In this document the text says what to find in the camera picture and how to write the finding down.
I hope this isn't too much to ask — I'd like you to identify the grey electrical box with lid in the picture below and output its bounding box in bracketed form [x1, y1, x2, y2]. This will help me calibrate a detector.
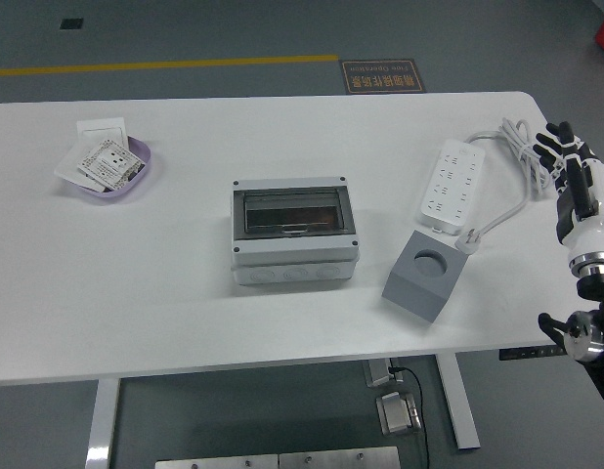
[231, 176, 360, 287]

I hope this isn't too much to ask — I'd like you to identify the black table control panel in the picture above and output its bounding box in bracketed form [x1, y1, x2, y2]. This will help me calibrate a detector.
[498, 345, 566, 362]

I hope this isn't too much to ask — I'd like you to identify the white power strip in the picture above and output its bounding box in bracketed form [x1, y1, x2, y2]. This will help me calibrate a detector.
[417, 138, 487, 235]

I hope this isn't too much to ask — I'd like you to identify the purple plastic tray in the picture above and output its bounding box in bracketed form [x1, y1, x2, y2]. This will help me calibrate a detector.
[62, 135, 152, 200]

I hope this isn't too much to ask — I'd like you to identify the metal box under table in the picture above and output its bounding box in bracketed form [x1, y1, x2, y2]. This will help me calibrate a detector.
[375, 391, 423, 436]

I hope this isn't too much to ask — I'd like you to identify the white wall switch panel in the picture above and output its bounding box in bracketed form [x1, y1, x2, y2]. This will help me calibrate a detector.
[76, 116, 130, 148]

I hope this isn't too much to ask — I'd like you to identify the black cable under table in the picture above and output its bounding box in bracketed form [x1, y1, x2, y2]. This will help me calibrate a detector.
[389, 365, 430, 469]

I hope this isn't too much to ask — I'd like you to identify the white table leg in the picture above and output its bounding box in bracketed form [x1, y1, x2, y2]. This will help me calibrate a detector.
[434, 352, 482, 450]
[84, 378, 122, 469]

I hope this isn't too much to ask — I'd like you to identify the yellow floor tape line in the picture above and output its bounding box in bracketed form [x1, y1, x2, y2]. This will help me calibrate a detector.
[0, 54, 340, 78]

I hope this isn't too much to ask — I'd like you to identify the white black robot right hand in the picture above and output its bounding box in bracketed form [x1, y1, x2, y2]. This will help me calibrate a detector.
[532, 120, 604, 265]

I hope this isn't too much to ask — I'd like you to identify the white power cord with plug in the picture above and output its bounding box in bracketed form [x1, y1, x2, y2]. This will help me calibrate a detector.
[455, 116, 560, 255]

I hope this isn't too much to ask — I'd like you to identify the socket panel with printed film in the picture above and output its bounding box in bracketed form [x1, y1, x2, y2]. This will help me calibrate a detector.
[76, 139, 147, 192]

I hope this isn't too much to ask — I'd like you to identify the flat white cover plate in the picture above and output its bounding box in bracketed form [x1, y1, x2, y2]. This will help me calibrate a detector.
[54, 139, 103, 192]

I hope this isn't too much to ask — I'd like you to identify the metal base plate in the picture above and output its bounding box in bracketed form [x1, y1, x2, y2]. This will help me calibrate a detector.
[278, 446, 401, 469]
[154, 453, 280, 469]

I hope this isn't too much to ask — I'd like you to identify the grey cube with round hole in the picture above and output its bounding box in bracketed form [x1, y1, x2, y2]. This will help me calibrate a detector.
[381, 230, 468, 323]

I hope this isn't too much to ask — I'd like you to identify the metal bracket under table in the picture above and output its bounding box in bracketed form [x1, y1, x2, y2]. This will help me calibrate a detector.
[363, 358, 405, 389]

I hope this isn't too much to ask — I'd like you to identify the brown floor sign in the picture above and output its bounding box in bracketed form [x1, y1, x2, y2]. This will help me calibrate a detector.
[338, 59, 425, 95]

